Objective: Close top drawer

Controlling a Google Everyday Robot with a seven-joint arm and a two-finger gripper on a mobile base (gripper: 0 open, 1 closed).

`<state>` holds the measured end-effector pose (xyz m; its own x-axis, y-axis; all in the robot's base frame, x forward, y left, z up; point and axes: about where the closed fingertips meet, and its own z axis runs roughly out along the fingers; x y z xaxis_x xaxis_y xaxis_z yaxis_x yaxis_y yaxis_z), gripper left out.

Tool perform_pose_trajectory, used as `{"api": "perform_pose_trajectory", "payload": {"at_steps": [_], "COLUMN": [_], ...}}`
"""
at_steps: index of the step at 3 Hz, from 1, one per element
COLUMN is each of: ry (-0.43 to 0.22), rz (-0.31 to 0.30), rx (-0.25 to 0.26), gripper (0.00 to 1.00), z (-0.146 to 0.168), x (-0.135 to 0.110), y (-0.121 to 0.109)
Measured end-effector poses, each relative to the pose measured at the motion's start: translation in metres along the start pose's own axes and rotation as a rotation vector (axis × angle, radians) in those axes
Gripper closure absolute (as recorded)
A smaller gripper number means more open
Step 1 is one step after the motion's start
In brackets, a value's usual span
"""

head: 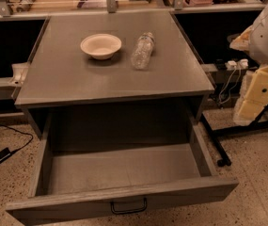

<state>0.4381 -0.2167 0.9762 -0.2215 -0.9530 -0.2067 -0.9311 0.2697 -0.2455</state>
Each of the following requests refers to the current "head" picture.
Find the grey top drawer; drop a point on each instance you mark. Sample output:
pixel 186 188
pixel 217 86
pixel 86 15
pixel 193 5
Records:
pixel 88 159

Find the white power plugs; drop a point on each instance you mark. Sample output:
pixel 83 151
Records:
pixel 241 64

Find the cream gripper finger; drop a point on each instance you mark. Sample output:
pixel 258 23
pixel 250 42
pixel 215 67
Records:
pixel 246 111

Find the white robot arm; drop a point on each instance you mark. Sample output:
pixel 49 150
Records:
pixel 254 41

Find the black power adapter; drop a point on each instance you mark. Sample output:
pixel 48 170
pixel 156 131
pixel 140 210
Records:
pixel 4 154

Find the black top drawer handle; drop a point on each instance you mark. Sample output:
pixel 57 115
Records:
pixel 126 208

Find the clear plastic water bottle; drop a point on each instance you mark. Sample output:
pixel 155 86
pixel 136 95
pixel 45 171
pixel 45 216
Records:
pixel 141 54

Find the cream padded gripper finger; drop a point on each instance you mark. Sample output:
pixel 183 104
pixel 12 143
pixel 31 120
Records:
pixel 257 92

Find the black folding side table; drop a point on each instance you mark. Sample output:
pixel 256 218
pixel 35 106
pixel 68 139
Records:
pixel 215 134

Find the metal shelf rail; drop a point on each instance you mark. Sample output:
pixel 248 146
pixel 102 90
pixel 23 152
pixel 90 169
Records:
pixel 44 9

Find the grey drawer cabinet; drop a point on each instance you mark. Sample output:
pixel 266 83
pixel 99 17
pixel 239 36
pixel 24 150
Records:
pixel 61 74

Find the white paper bowl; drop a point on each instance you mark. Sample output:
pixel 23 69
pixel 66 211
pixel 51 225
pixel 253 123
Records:
pixel 101 46

